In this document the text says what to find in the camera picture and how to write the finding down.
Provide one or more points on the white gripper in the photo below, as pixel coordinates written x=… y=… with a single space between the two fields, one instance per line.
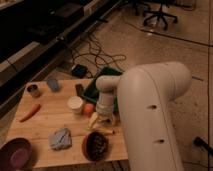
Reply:
x=105 y=104

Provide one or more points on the yellow banana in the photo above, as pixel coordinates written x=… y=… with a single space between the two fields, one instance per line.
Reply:
x=97 y=118

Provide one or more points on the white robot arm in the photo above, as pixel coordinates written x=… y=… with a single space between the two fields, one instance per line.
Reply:
x=142 y=94

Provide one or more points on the white paper cup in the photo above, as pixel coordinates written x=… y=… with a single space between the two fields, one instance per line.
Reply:
x=75 y=103

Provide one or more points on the orange fruit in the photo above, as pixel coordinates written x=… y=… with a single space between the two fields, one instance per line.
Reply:
x=88 y=109

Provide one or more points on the green tray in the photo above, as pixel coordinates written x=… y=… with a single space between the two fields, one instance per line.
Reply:
x=91 y=92

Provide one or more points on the metal spoon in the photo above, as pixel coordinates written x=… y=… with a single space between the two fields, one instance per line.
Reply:
x=106 y=131

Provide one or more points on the dark small block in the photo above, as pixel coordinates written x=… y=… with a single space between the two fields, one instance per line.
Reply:
x=79 y=89

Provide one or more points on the black power adapter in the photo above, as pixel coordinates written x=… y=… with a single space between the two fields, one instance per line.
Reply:
x=79 y=71

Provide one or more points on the brown bowl with contents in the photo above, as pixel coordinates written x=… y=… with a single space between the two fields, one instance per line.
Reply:
x=95 y=146

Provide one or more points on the crumpled blue cloth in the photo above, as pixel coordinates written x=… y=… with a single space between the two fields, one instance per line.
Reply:
x=61 y=139

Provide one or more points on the orange carrot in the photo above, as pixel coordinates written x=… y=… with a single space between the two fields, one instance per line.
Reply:
x=31 y=113

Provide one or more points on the metal tin can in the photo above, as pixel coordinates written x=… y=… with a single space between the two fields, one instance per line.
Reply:
x=33 y=90

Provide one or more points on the black object on floor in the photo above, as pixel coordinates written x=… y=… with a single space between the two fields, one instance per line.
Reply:
x=201 y=143

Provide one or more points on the dark shelf unit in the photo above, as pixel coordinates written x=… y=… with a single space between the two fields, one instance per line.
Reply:
x=32 y=31

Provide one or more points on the purple bowl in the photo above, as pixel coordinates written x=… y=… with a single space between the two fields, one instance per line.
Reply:
x=15 y=154

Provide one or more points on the black office chair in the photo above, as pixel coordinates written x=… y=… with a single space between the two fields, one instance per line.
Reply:
x=158 y=14

